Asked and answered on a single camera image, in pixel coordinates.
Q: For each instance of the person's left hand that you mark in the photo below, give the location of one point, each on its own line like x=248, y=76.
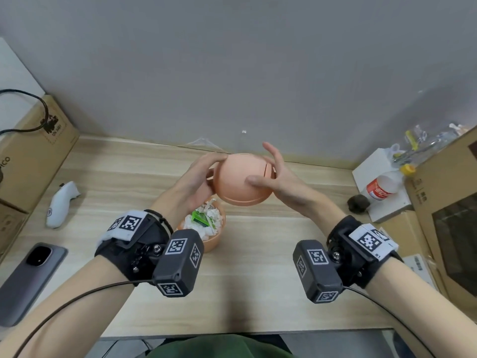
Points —
x=193, y=186

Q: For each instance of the person's right hand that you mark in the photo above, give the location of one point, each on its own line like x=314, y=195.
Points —
x=294, y=190

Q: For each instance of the green wrapper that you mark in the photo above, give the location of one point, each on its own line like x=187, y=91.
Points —
x=201, y=220

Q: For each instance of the orange plastic lid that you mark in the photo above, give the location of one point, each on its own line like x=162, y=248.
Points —
x=238, y=178

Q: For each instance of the pink desktop trash bin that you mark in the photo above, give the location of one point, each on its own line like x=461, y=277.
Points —
x=214, y=240

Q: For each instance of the person's right forearm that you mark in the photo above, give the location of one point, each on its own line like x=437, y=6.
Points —
x=417, y=294

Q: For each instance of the person's left forearm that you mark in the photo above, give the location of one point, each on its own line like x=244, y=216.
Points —
x=74, y=294

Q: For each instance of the person's green clothing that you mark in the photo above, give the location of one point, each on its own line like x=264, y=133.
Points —
x=223, y=348

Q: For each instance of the clear plastic film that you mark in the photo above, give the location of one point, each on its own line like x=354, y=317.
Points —
x=203, y=143

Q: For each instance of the dark round object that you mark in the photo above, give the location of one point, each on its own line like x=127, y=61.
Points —
x=358, y=205

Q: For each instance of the flat white box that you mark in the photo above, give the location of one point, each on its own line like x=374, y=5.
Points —
x=372, y=164

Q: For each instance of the plastic bottle with red label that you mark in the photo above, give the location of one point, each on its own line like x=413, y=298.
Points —
x=380, y=190

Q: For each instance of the cardboard box with dark window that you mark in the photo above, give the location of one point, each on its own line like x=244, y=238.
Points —
x=428, y=190

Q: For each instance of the white handheld controller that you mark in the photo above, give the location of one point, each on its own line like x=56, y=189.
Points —
x=59, y=208

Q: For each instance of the clear bag of small items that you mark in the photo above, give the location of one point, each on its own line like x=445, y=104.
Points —
x=425, y=143

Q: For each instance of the cardboard box with black print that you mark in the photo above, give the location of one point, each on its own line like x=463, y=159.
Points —
x=33, y=167

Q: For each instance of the small plain cardboard box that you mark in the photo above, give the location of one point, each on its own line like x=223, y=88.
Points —
x=9, y=231

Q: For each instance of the grey smartphone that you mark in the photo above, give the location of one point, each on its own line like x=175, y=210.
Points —
x=26, y=287

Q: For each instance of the large white box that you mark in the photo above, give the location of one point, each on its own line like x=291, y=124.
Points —
x=15, y=70

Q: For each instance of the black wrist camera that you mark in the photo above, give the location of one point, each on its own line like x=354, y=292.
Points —
x=316, y=275
x=175, y=264

